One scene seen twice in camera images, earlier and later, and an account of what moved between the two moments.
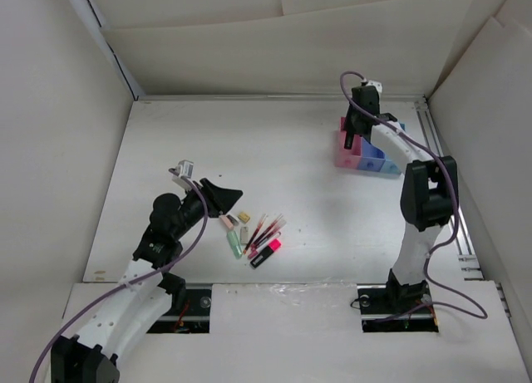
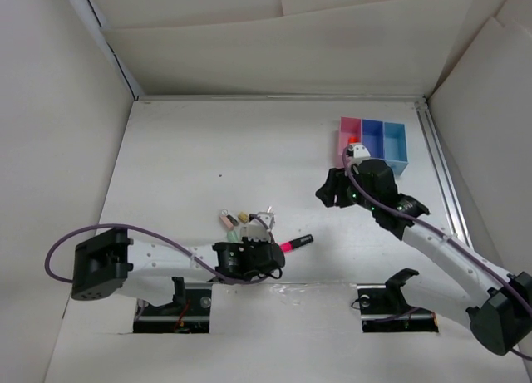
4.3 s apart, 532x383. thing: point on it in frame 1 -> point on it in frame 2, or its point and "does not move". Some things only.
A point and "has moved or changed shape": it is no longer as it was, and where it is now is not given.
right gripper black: [350, 128] -> [333, 184]
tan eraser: [244, 217] does not move
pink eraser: [226, 219] does not move
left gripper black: [219, 200] -> [246, 243]
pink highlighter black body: [262, 257] has moved or changed shape
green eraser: [235, 244] does not move
